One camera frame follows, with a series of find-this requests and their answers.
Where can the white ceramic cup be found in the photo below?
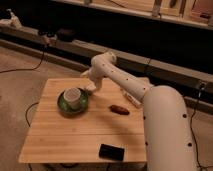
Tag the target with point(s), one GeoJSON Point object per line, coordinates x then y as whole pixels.
{"type": "Point", "coordinates": [72, 97]}

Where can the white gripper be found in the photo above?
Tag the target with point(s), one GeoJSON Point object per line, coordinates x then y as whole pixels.
{"type": "Point", "coordinates": [97, 81]}

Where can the white patterned box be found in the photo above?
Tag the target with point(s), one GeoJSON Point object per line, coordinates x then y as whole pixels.
{"type": "Point", "coordinates": [130, 98]}

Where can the green saucer plate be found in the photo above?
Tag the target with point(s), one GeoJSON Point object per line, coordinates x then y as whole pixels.
{"type": "Point", "coordinates": [67, 109]}

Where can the black rectangular block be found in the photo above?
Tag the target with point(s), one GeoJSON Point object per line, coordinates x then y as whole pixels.
{"type": "Point", "coordinates": [111, 152]}

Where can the wooden table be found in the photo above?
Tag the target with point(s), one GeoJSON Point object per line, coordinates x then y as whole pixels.
{"type": "Point", "coordinates": [54, 137]}

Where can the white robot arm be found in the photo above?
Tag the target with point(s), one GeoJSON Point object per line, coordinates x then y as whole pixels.
{"type": "Point", "coordinates": [168, 138]}

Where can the white sponge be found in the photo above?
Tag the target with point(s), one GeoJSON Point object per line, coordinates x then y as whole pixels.
{"type": "Point", "coordinates": [91, 88]}

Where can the brown oblong object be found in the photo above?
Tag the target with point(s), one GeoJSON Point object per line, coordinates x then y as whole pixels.
{"type": "Point", "coordinates": [119, 110]}

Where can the black device on ledge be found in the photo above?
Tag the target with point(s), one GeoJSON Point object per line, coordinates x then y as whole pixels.
{"type": "Point", "coordinates": [65, 35]}

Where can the white object on ledge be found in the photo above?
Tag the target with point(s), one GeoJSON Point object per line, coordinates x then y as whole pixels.
{"type": "Point", "coordinates": [13, 21]}

